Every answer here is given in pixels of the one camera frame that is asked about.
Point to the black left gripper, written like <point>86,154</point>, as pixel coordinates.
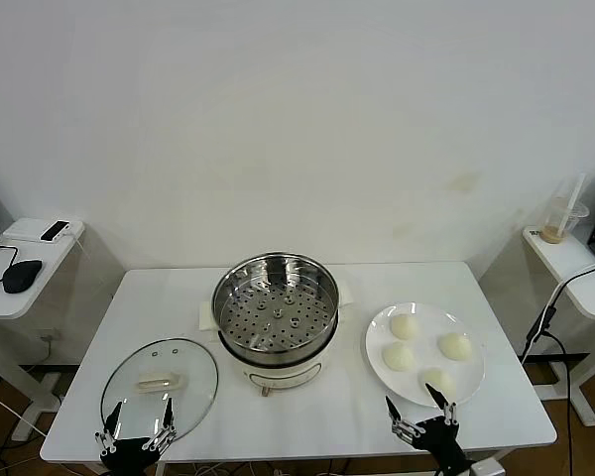
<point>126,453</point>

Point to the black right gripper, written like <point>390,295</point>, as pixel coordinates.
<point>441,441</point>

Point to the white steamed baozi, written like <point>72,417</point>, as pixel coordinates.
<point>439,376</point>
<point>455,345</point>
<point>404,327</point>
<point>399,357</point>

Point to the round glass pot lid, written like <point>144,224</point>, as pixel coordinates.
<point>178,357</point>

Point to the perforated steel steamer basket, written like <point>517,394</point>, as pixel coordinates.
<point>322,297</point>

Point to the round white plate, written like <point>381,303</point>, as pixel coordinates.
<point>426,342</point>

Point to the white electric cooker pot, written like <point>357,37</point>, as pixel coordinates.
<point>282,377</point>

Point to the white side table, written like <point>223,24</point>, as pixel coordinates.
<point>35,292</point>
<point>565,258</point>

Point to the black computer mouse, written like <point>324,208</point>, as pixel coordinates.
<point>22,275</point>

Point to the small white black device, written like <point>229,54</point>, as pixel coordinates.
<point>54,230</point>

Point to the flat white box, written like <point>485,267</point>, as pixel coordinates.
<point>22,229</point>

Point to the clear plastic drink cup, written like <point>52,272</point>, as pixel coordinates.
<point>558,223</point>

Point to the white drinking straw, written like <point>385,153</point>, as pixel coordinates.
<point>577,191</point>

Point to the white wall socket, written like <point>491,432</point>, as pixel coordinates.
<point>49,336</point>

